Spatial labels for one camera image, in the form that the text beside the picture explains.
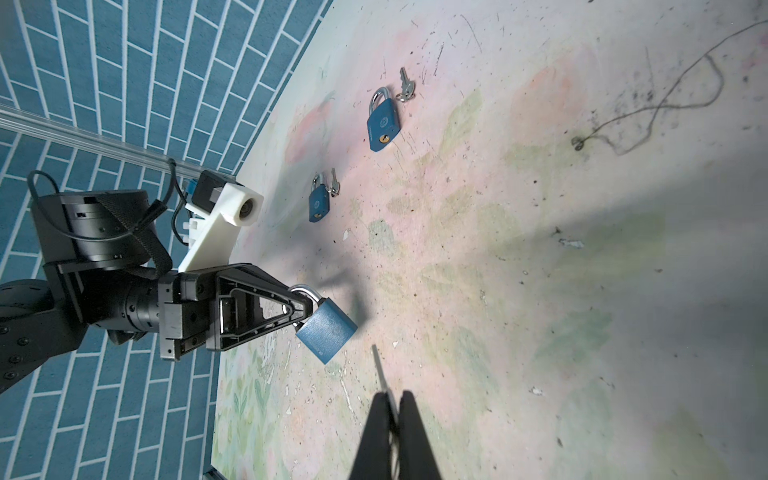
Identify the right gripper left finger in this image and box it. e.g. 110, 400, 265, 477
349, 392, 393, 480

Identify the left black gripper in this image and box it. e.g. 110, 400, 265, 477
29, 190, 314, 362

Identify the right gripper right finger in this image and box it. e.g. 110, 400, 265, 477
398, 390, 442, 480

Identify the silver key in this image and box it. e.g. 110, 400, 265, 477
371, 345, 399, 425
328, 168, 340, 197
396, 67, 416, 103

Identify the blue padlock with key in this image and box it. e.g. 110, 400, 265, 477
366, 86, 401, 152

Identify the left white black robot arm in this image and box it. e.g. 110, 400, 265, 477
1, 190, 314, 390

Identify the floral table mat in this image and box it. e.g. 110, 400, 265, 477
213, 1, 767, 479

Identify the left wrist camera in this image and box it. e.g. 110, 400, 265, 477
178, 170, 264, 272

